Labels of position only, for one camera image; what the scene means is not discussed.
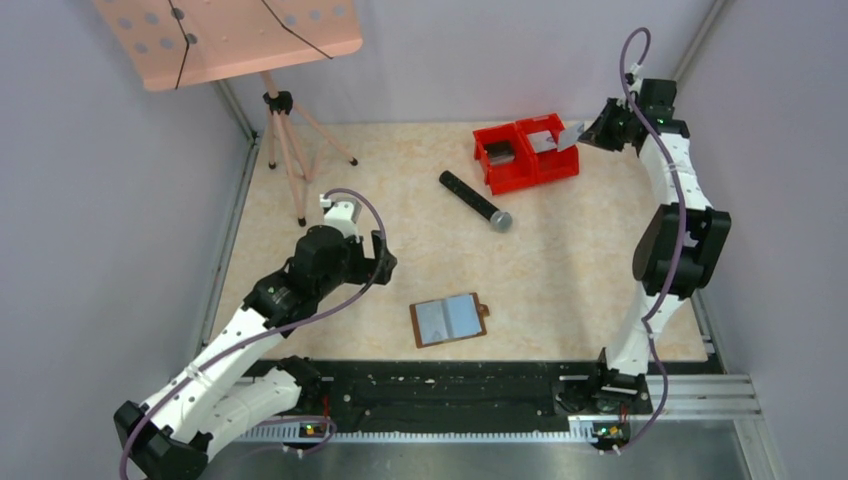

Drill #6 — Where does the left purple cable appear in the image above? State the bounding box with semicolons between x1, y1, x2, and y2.
117;188;389;480

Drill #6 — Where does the pink music stand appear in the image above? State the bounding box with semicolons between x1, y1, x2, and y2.
94;0;364;226

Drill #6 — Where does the red plastic bin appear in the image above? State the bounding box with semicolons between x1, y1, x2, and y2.
516;113;580;184
473;123;535;195

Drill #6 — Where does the left red plastic bin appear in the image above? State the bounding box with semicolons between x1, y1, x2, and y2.
473;123;535;195

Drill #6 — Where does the white VIP credit card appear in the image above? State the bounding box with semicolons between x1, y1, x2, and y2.
527;130;557;154

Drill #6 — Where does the black handheld microphone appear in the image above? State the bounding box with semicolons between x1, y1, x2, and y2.
439;170;513;233

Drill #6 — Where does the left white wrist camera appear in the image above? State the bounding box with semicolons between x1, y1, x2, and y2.
320;195;362;238

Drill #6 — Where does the right red plastic bin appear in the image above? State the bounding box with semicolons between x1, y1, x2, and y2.
516;113;580;184

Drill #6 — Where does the brown leather card holder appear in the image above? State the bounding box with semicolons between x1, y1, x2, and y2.
409;292;490;349

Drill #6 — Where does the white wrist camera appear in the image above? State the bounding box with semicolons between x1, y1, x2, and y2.
624;62;643;92
320;195;362;238

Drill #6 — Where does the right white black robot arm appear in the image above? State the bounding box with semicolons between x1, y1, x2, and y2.
580;74;732;412

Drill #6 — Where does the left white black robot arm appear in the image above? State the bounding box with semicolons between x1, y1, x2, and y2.
113;224;397;479

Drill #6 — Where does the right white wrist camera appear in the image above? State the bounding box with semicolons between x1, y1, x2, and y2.
624;62;643;92

